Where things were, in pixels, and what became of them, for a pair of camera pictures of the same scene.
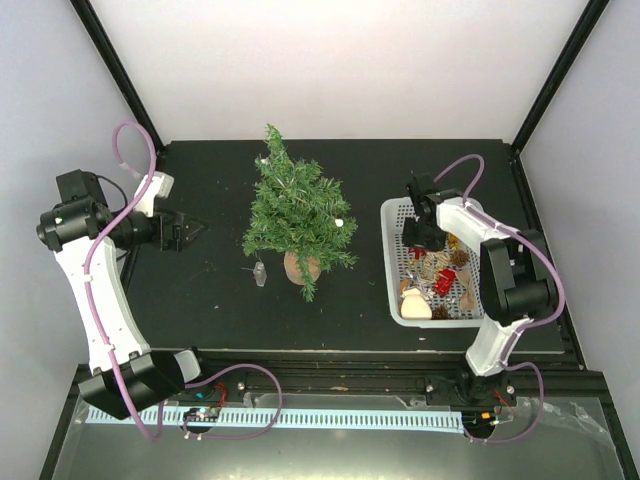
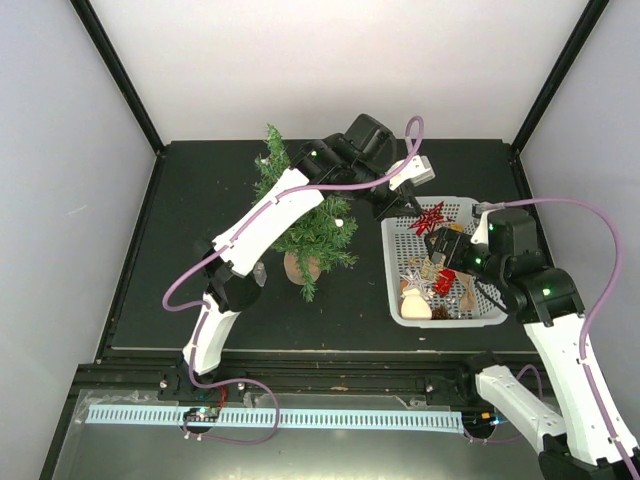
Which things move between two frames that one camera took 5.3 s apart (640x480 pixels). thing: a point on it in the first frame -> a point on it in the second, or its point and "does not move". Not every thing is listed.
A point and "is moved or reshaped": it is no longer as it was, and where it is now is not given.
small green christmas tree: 300,213 does not move
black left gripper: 177,240 -> 391,209
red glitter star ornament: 418,252 is moved or reshaped
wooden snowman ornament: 414,306 does not move
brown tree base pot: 295,275 does not move
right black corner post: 592,14 does not move
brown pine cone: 440,313 does not move
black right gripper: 408,239 -> 445,235
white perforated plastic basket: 438,289 does not move
